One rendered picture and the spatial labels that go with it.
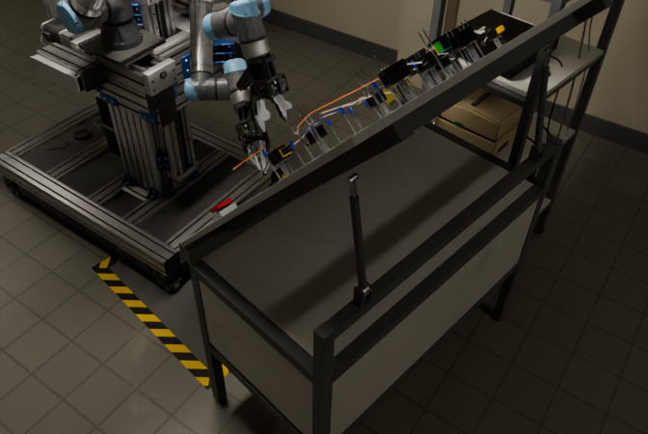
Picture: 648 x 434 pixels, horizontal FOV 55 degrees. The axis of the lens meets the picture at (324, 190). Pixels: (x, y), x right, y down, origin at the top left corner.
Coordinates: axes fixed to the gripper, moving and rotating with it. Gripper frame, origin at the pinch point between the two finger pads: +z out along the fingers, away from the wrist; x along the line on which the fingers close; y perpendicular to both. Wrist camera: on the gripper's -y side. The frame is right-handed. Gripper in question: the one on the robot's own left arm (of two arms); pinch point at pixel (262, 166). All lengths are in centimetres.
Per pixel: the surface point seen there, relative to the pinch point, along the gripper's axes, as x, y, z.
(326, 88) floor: 4, -221, -92
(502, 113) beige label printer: 86, -72, -9
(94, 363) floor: -105, -57, 45
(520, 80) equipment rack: 92, -50, -14
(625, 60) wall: 178, -183, -40
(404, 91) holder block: 48, 52, 6
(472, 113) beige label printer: 75, -70, -12
